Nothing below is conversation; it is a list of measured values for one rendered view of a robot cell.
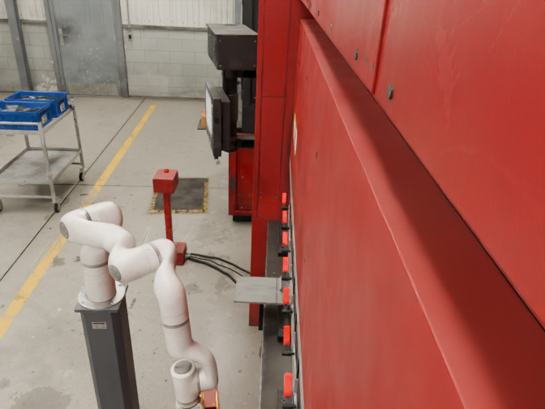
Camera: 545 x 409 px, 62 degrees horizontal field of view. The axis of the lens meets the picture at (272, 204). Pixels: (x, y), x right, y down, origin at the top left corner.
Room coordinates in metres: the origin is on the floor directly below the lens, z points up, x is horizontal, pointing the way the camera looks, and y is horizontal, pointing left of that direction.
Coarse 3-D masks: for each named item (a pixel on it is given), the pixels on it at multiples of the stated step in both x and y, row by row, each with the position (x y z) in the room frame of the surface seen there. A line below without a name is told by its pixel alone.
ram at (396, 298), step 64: (320, 64) 1.20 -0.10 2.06; (320, 128) 1.01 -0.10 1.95; (384, 128) 0.68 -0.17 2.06; (320, 192) 0.89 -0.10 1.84; (384, 192) 0.45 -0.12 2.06; (320, 256) 0.78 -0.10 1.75; (384, 256) 0.36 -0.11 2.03; (448, 256) 0.32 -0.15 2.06; (320, 320) 0.68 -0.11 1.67; (384, 320) 0.33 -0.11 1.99; (448, 320) 0.24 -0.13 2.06; (512, 320) 0.25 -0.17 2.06; (320, 384) 0.59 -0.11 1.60; (384, 384) 0.29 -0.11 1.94; (448, 384) 0.19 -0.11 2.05; (512, 384) 0.19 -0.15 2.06
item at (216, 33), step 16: (208, 32) 3.00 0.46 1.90; (224, 32) 2.67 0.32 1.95; (240, 32) 2.71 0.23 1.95; (208, 48) 3.02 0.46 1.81; (224, 48) 2.62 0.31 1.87; (240, 48) 2.64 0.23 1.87; (256, 48) 2.66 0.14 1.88; (224, 64) 2.62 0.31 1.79; (240, 64) 2.64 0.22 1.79; (256, 64) 2.67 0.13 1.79; (224, 80) 3.01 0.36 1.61
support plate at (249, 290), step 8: (240, 280) 1.68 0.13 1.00; (248, 280) 1.69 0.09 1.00; (256, 280) 1.69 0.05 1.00; (264, 280) 1.69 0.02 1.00; (272, 280) 1.70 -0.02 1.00; (240, 288) 1.62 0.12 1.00; (248, 288) 1.63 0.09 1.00; (256, 288) 1.63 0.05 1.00; (264, 288) 1.63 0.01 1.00; (272, 288) 1.64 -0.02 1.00; (240, 296) 1.57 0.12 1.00; (248, 296) 1.57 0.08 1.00; (256, 296) 1.57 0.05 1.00; (264, 296) 1.58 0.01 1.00; (272, 296) 1.58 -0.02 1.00; (280, 296) 1.58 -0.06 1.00; (280, 304) 1.54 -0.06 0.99; (288, 304) 1.54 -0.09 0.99
